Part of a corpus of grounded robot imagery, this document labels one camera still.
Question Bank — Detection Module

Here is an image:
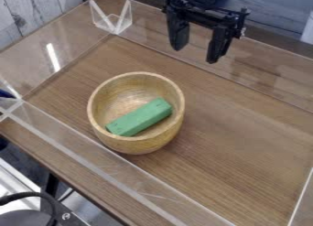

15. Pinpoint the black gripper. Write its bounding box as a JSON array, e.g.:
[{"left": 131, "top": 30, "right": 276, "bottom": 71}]
[{"left": 163, "top": 0, "right": 249, "bottom": 64}]

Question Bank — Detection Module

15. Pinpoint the brown wooden bowl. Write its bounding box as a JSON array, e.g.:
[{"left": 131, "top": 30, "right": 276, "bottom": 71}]
[{"left": 87, "top": 71, "right": 185, "bottom": 155}]

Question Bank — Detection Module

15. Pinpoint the green rectangular block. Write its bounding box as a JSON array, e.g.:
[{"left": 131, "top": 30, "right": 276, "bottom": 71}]
[{"left": 106, "top": 98, "right": 173, "bottom": 137}]

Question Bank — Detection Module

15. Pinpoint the blue object at left edge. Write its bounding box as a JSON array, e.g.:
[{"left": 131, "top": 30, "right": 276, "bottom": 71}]
[{"left": 0, "top": 89, "right": 15, "bottom": 98}]

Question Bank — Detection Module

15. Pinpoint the black metal table leg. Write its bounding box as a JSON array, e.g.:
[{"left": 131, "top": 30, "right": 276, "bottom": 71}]
[{"left": 45, "top": 174, "right": 60, "bottom": 197}]

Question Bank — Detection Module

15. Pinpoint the black chair base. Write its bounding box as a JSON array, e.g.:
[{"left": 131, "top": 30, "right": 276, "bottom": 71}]
[{"left": 0, "top": 192, "right": 91, "bottom": 226}]

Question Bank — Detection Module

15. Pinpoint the clear acrylic tray wall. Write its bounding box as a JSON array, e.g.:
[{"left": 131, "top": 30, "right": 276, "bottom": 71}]
[{"left": 0, "top": 0, "right": 313, "bottom": 226}]

